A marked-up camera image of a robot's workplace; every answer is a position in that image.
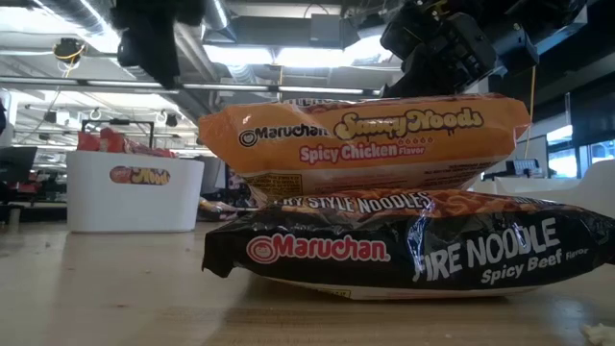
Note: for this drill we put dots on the bright ceiling light panel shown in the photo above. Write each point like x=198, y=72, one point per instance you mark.
x=312, y=56

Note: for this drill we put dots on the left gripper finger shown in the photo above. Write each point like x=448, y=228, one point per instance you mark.
x=129, y=48
x=163, y=53

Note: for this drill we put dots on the white plastic bin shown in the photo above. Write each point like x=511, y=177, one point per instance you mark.
x=596, y=192
x=96, y=206

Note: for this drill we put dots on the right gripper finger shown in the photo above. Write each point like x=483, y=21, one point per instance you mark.
x=413, y=84

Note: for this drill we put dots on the dark computer monitor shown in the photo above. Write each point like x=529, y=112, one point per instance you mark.
x=17, y=165

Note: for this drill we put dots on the black white patterned cloth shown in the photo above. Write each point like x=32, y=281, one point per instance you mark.
x=238, y=185

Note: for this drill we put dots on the blue-lit ceiling duct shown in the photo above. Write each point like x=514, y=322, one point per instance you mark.
x=562, y=38

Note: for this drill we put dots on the orange-red Saucy Noods pack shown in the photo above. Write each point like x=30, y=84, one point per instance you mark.
x=365, y=139
x=139, y=176
x=113, y=140

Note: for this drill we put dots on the grey ceiling pipe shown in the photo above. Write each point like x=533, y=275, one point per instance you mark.
x=240, y=88

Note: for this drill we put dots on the grey metal post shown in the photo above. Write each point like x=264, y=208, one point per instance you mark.
x=14, y=217

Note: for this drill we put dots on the black Fire Noodle pack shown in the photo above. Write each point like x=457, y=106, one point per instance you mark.
x=216, y=207
x=384, y=250

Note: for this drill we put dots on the white crumpled noodle piece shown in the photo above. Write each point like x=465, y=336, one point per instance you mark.
x=598, y=334

